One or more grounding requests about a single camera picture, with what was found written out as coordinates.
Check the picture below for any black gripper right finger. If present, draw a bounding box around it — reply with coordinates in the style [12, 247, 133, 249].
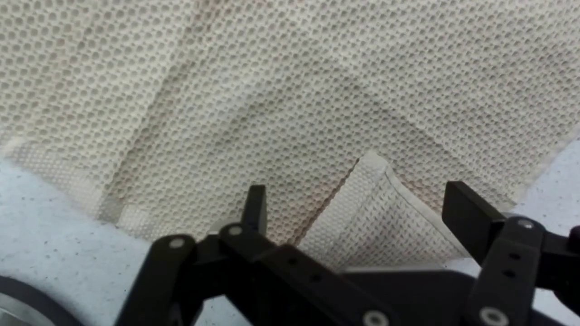
[440, 180, 580, 326]

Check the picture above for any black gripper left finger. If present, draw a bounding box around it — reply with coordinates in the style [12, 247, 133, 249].
[113, 184, 400, 326]

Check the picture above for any beige mesh cloth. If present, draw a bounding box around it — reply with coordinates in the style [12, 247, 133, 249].
[0, 0, 580, 274]

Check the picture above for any steel drip tray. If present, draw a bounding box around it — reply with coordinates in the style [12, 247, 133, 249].
[0, 276, 86, 326]

